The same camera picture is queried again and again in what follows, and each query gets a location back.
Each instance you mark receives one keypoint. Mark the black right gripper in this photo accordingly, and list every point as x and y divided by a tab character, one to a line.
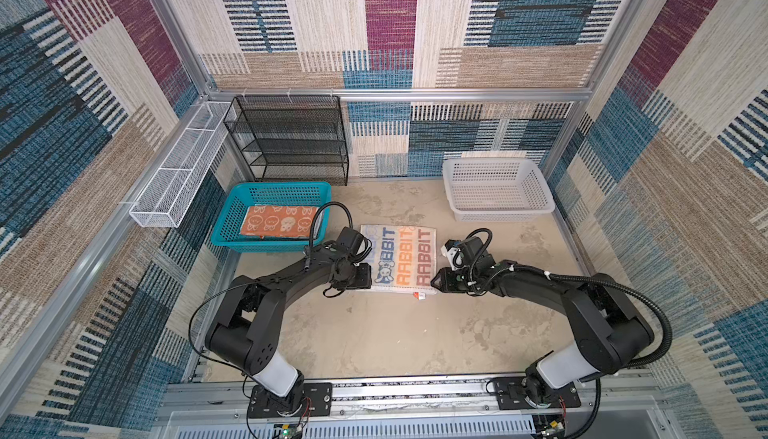
445	282

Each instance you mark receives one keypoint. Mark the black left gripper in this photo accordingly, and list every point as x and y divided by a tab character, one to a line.
365	277

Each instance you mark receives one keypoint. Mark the white plastic laundry basket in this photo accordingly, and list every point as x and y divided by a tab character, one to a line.
485	189

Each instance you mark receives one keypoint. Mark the orange and cream towel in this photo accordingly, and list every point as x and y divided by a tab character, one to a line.
282	222

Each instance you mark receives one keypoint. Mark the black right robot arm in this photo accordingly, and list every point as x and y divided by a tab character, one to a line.
608	330

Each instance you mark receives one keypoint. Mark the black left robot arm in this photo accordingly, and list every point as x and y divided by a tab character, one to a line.
246	328

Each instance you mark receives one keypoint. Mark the teal plastic basket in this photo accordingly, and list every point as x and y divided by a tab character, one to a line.
227	230

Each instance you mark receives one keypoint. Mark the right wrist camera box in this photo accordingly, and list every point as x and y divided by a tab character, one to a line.
451	251

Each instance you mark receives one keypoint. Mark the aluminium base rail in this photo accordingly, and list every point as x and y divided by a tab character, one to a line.
629	405

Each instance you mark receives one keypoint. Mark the black wire shelf rack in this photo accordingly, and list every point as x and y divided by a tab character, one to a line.
290	138

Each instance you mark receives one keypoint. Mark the white wire mesh tray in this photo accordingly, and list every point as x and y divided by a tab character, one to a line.
166	198

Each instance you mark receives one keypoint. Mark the aluminium frame post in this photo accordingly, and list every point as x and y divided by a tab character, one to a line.
616	37

